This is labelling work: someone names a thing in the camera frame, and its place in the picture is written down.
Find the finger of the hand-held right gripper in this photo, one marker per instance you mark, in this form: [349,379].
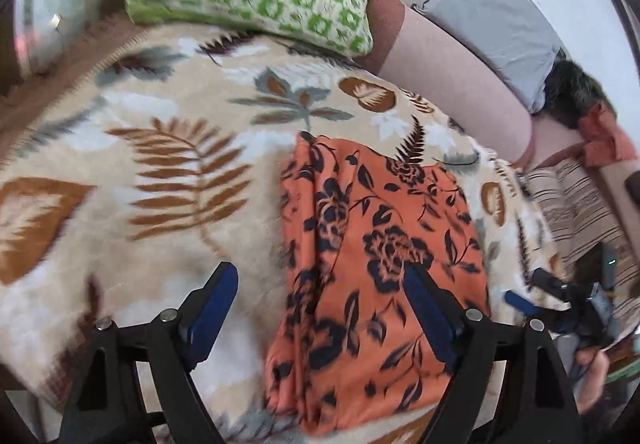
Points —
[550,281]
[522,302]

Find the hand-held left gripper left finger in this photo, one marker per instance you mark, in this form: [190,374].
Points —
[216,304]

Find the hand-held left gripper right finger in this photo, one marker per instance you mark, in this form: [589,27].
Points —
[425,309]

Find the orange black floral garment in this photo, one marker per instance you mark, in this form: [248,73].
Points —
[360,234]

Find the person's right hand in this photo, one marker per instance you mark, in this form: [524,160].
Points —
[592,379]

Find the striped beige cushion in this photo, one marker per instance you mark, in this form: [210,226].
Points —
[575,209]

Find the brown cloth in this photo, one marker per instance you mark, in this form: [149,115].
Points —
[632,186]

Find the leaf print fleece blanket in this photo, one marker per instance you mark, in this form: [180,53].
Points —
[150,174]

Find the rust orange cloth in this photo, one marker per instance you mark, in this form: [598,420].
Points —
[607,144]

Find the dark furry cloth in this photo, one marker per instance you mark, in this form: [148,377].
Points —
[575,89]

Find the grey pillow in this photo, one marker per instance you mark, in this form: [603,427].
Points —
[495,14]

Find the dark window frame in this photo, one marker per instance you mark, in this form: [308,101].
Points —
[625,24]

